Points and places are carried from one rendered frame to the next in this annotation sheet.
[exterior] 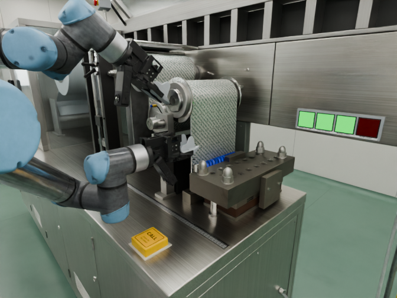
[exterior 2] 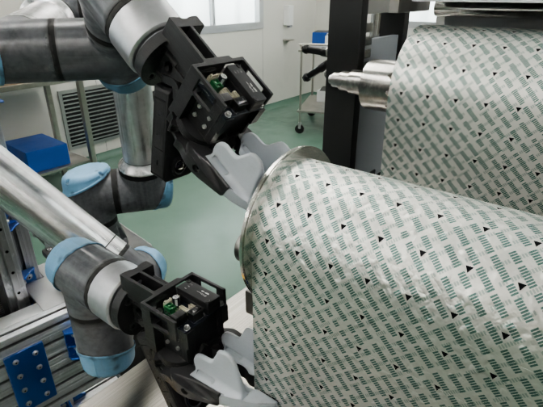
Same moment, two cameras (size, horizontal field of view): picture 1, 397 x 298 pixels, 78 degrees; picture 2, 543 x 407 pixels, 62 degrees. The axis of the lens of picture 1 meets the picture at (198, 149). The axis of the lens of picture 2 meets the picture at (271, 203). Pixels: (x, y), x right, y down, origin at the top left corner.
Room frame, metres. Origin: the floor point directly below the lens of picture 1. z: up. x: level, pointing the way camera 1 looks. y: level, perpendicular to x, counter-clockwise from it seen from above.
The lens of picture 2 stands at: (0.76, -0.30, 1.45)
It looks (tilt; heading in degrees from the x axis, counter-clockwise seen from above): 25 degrees down; 82
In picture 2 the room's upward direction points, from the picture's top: straight up
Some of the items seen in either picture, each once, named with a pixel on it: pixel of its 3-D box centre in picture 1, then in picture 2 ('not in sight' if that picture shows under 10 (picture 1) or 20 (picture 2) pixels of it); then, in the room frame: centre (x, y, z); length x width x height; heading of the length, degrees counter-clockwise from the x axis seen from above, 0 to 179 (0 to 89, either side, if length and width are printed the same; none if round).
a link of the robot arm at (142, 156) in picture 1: (136, 157); (128, 294); (0.65, 0.17, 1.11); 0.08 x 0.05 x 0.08; 44
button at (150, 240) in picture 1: (149, 241); not in sight; (0.55, 0.13, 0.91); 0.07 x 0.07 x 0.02; 44
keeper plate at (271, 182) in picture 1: (271, 188); not in sight; (0.75, -0.24, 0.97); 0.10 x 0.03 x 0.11; 134
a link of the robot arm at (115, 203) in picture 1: (108, 198); (108, 325); (0.60, 0.24, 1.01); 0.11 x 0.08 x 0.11; 76
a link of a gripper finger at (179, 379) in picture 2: (181, 154); (194, 372); (0.73, 0.05, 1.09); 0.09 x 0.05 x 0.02; 133
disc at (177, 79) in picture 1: (178, 100); (293, 224); (0.83, 0.07, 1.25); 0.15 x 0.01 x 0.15; 44
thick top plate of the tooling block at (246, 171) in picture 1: (246, 172); not in sight; (0.81, -0.17, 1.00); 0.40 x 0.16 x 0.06; 134
